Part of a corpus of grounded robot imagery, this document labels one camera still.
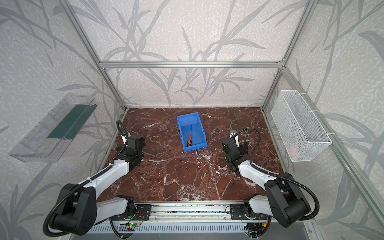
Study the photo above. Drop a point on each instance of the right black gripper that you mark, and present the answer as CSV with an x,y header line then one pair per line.
x,y
229,146

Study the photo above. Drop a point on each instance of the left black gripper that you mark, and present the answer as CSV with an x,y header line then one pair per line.
x,y
137,143

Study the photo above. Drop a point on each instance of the blue plastic bin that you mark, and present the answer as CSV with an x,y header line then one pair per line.
x,y
193,136

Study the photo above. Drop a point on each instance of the orange handled screwdriver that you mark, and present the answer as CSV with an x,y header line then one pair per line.
x,y
190,139

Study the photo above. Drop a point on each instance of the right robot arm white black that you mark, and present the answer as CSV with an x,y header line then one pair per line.
x,y
287,200

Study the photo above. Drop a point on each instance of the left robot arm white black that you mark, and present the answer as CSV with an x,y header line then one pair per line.
x,y
77,209

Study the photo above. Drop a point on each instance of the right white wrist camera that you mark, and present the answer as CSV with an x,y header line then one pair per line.
x,y
233,134

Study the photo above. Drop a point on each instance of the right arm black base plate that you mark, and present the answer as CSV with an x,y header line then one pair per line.
x,y
240,212

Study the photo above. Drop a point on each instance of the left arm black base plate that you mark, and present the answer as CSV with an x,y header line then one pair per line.
x,y
142,213

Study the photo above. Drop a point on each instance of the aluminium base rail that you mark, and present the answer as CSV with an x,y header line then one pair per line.
x,y
193,212

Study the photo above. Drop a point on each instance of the white wire mesh basket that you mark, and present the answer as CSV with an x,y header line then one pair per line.
x,y
301,132

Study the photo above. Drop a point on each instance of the clear plastic wall tray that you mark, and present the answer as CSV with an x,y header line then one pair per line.
x,y
50,138

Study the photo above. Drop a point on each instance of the aluminium frame crossbar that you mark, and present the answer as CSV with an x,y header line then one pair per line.
x,y
189,64

